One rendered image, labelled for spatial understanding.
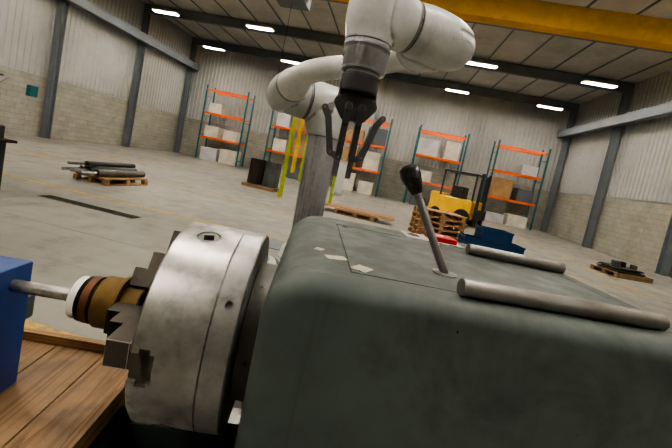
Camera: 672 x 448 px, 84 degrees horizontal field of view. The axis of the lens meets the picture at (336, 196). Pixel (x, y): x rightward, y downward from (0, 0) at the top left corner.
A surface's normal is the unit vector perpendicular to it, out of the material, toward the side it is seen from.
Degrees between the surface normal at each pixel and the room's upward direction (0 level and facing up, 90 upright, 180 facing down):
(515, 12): 90
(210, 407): 105
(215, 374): 87
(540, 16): 90
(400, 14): 95
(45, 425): 0
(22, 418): 0
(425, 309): 63
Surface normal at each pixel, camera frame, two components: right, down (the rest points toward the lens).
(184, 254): 0.20, -0.77
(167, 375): 0.04, 0.12
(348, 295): 0.14, -0.36
